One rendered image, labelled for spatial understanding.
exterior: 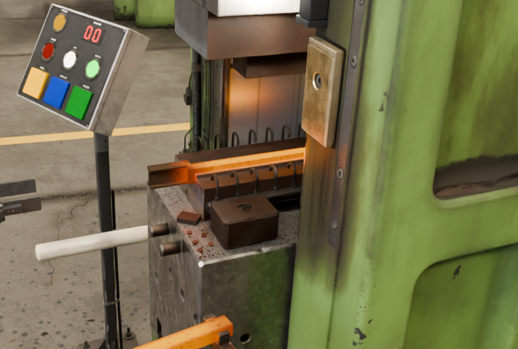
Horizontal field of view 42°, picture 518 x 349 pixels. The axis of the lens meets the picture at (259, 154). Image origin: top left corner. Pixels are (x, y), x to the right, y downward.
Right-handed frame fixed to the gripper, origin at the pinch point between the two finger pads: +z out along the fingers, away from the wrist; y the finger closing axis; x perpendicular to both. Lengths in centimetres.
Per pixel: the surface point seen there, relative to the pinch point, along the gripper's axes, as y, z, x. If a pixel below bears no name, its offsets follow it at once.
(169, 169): 1.3, 29.5, 1.8
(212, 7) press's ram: 10, 35, 38
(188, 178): 2.1, 33.4, -0.6
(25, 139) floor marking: -251, 21, -99
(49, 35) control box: -67, 16, 13
